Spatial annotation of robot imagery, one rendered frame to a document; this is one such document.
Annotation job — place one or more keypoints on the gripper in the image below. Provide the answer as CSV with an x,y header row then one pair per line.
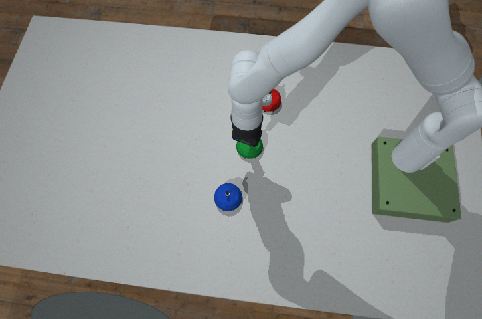
x,y
249,131

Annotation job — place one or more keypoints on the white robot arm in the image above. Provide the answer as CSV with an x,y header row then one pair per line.
x,y
419,30

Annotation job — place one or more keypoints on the green bell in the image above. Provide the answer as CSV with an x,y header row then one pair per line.
x,y
247,151

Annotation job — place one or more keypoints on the red service bell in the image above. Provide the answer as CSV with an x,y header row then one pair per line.
x,y
276,102

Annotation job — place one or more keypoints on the blue bell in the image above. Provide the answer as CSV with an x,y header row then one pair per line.
x,y
228,197

